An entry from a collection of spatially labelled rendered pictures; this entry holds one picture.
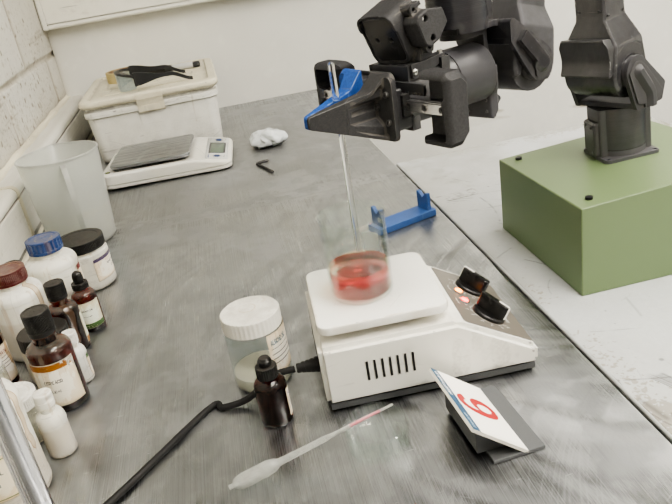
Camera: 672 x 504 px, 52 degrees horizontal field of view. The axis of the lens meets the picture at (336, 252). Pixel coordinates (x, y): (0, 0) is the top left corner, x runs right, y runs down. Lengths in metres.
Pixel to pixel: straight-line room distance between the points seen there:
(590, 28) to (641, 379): 0.38
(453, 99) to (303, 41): 1.47
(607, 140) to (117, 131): 1.10
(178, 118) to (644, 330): 1.16
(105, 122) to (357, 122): 1.09
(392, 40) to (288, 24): 1.38
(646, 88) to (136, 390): 0.64
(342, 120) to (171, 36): 1.43
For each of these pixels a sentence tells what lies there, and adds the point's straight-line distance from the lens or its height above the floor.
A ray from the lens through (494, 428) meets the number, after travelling 0.59.
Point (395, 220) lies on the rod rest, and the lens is 1.01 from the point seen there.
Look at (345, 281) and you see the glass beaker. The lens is 0.62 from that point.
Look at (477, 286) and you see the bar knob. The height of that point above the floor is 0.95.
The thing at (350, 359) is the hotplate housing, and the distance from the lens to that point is 0.62.
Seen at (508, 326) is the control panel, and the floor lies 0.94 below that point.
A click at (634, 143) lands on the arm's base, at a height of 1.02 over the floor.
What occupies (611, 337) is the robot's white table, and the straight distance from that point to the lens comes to 0.74.
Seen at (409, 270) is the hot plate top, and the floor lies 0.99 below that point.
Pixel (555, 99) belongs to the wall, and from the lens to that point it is 2.30.
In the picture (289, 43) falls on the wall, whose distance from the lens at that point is 2.02.
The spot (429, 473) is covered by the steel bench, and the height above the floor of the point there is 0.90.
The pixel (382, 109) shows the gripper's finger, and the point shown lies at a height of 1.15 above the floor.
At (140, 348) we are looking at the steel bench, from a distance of 0.84.
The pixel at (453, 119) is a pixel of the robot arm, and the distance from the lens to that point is 0.57.
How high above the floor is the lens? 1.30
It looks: 25 degrees down
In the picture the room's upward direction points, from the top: 10 degrees counter-clockwise
